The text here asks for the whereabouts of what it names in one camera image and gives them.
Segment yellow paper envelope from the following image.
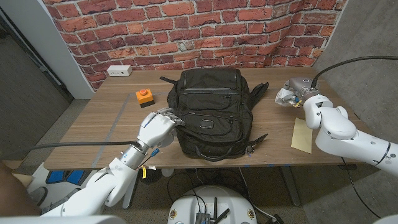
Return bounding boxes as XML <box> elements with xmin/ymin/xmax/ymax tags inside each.
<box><xmin>290</xmin><ymin>117</ymin><xmax>314</xmax><ymax>154</ymax></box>

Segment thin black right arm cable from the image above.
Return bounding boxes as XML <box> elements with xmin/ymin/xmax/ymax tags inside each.
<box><xmin>341</xmin><ymin>156</ymin><xmax>382</xmax><ymax>219</ymax></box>

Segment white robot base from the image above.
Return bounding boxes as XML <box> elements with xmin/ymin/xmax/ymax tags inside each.
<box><xmin>167</xmin><ymin>185</ymin><xmax>258</xmax><ymax>224</ymax></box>

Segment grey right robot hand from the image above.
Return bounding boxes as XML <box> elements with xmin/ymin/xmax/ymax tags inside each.
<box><xmin>284</xmin><ymin>77</ymin><xmax>320</xmax><ymax>106</ymax></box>

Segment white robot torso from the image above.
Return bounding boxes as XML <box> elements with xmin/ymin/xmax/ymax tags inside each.
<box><xmin>0</xmin><ymin>213</ymin><xmax>398</xmax><ymax>224</ymax></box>

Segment small white block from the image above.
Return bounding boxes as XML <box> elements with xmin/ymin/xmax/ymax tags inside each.
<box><xmin>274</xmin><ymin>88</ymin><xmax>295</xmax><ymax>108</ymax></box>

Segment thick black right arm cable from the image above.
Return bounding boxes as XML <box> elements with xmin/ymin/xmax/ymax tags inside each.
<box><xmin>310</xmin><ymin>55</ymin><xmax>398</xmax><ymax>89</ymax></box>

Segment white floor cable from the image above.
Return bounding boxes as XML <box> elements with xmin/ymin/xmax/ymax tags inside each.
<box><xmin>238</xmin><ymin>167</ymin><xmax>277</xmax><ymax>221</ymax></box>

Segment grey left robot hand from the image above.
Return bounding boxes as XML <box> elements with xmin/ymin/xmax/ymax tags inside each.
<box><xmin>136</xmin><ymin>107</ymin><xmax>186</xmax><ymax>153</ymax></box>

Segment cardboard box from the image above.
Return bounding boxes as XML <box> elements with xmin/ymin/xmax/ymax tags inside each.
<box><xmin>0</xmin><ymin>160</ymin><xmax>29</xmax><ymax>187</ymax></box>

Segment orange emergency stop button box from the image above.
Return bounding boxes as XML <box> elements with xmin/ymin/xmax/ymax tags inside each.
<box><xmin>135</xmin><ymin>88</ymin><xmax>155</xmax><ymax>109</ymax></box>

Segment black floor cable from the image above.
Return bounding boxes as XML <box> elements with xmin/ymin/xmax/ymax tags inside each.
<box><xmin>166</xmin><ymin>169</ymin><xmax>249</xmax><ymax>206</ymax></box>

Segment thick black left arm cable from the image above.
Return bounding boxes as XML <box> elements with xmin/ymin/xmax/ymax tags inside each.
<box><xmin>0</xmin><ymin>141</ymin><xmax>141</xmax><ymax>161</ymax></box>

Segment red brick print backdrop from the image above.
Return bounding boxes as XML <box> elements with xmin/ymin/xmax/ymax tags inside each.
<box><xmin>42</xmin><ymin>0</ymin><xmax>349</xmax><ymax>91</ymax></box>

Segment white floor plate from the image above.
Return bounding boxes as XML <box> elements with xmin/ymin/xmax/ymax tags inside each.
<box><xmin>21</xmin><ymin>161</ymin><xmax>94</xmax><ymax>215</ymax></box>

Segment black round floor object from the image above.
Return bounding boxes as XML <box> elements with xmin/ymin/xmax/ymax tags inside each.
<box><xmin>139</xmin><ymin>169</ymin><xmax>162</xmax><ymax>185</ymax></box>

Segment person's brown trouser leg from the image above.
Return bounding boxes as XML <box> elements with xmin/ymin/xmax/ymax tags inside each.
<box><xmin>0</xmin><ymin>161</ymin><xmax>42</xmax><ymax>217</ymax></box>

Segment black backpack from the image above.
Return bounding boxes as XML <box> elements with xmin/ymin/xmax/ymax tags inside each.
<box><xmin>159</xmin><ymin>67</ymin><xmax>270</xmax><ymax>162</ymax></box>

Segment grey perforated wall panel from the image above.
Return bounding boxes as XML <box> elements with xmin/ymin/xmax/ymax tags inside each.
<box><xmin>0</xmin><ymin>6</ymin><xmax>75</xmax><ymax>161</ymax></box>

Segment black antenna device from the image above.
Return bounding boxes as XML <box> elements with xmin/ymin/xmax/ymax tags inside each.
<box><xmin>195</xmin><ymin>197</ymin><xmax>231</xmax><ymax>224</ymax></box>

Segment blue and black pad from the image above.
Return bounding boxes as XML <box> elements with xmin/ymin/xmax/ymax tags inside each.
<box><xmin>45</xmin><ymin>170</ymin><xmax>85</xmax><ymax>185</ymax></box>

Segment grey sneaker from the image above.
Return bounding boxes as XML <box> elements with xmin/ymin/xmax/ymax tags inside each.
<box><xmin>40</xmin><ymin>189</ymin><xmax>80</xmax><ymax>216</ymax></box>
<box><xmin>29</xmin><ymin>185</ymin><xmax>49</xmax><ymax>207</ymax></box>

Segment white power strip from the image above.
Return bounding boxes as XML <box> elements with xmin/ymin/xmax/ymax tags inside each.
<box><xmin>106</xmin><ymin>65</ymin><xmax>133</xmax><ymax>77</ymax></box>

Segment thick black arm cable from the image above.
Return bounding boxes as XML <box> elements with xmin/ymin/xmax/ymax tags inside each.
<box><xmin>0</xmin><ymin>141</ymin><xmax>141</xmax><ymax>161</ymax></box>
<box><xmin>310</xmin><ymin>55</ymin><xmax>398</xmax><ymax>89</ymax></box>

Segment white connector yellow wires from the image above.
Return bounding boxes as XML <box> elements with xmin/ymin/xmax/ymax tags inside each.
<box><xmin>141</xmin><ymin>164</ymin><xmax>157</xmax><ymax>180</ymax></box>

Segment white table leg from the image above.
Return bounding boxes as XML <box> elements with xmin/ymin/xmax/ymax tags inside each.
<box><xmin>122</xmin><ymin>169</ymin><xmax>140</xmax><ymax>210</ymax></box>

